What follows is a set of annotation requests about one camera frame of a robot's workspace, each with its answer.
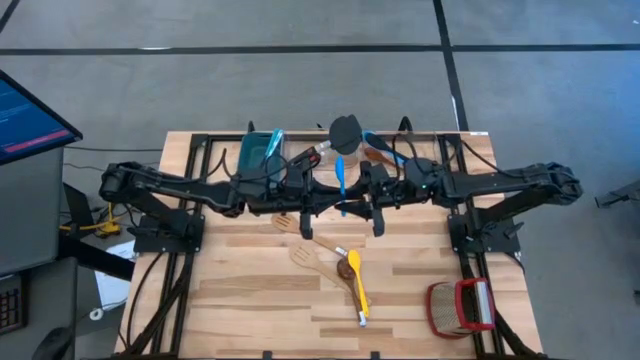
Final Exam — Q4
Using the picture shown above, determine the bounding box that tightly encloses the grey cabinet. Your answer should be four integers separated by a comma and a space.
0, 147, 67, 276

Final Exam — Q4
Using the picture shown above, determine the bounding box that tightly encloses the white paper sheet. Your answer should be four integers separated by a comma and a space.
93, 239, 137, 312

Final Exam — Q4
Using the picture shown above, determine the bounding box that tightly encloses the light wooden spork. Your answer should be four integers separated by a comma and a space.
288, 244, 372, 307

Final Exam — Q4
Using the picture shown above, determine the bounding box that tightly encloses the reddish brown wooden utensil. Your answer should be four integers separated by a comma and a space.
363, 146, 399, 169

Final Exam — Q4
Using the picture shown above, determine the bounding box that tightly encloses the dark brown wooden spoon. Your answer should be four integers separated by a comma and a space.
335, 257, 369, 329

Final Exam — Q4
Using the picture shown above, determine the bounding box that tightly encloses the teal plastic bin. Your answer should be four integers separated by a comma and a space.
236, 130, 287, 187

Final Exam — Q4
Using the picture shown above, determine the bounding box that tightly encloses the black office chair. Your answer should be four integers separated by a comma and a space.
30, 325, 76, 360

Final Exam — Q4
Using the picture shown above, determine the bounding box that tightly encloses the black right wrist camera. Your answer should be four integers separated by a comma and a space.
359, 160, 389, 199

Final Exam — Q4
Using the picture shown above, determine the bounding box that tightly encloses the light wooden slotted spatula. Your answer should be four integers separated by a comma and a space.
270, 213, 349, 256

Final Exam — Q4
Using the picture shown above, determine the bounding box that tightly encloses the clear plastic bin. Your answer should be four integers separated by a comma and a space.
287, 139, 362, 175
360, 130, 436, 177

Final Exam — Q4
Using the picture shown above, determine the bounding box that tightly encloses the black keyboard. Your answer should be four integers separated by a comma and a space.
0, 272, 27, 337

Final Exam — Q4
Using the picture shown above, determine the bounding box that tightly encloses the translucent blue plastic utensil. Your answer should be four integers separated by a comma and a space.
263, 127, 286, 161

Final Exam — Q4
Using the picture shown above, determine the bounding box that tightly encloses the blue silicone spoon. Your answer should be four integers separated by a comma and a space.
334, 155, 348, 218

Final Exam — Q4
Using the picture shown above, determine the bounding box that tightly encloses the black aluminium rig frame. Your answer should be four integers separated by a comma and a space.
113, 115, 549, 360

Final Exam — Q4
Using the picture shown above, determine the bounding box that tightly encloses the red framed metal grater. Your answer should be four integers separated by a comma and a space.
424, 277, 497, 341

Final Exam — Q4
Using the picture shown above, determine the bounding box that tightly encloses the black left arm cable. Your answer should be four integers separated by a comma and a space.
112, 147, 321, 186

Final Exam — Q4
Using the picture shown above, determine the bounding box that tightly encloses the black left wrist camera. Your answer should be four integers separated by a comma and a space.
284, 167, 314, 197

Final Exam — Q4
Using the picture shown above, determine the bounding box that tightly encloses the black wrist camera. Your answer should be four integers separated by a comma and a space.
284, 167, 314, 197
359, 160, 389, 199

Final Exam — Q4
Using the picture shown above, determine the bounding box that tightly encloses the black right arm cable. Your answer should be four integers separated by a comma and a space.
392, 130, 504, 176

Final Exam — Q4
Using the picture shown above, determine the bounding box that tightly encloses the black stand leg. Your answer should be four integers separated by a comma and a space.
593, 178, 640, 210

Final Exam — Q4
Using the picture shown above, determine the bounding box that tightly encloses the grey wedge spatula black handle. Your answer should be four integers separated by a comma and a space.
299, 113, 363, 166

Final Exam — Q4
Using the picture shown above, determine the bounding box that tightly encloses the yellow plastic spoon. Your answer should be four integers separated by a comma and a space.
347, 248, 371, 319

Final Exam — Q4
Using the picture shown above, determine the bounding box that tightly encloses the monitor with blue screen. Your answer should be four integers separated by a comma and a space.
0, 68, 84, 167

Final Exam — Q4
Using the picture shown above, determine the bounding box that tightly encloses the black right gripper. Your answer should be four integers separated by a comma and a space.
333, 159, 434, 238

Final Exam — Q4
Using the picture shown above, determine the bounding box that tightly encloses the yellow cable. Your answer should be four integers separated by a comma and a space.
58, 202, 124, 240

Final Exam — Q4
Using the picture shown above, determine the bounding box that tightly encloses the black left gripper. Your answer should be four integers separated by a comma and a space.
234, 164, 347, 241

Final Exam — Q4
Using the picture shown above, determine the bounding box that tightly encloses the large pale blue spoon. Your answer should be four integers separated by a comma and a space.
361, 130, 401, 166

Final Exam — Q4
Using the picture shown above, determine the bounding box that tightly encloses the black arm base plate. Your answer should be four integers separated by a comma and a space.
132, 212, 206, 255
447, 212, 522, 255

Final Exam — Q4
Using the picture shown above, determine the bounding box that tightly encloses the thick black floor cable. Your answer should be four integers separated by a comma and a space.
123, 249, 169, 354

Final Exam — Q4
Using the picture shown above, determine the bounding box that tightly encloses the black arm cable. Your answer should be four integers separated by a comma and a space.
112, 147, 321, 186
392, 130, 504, 176

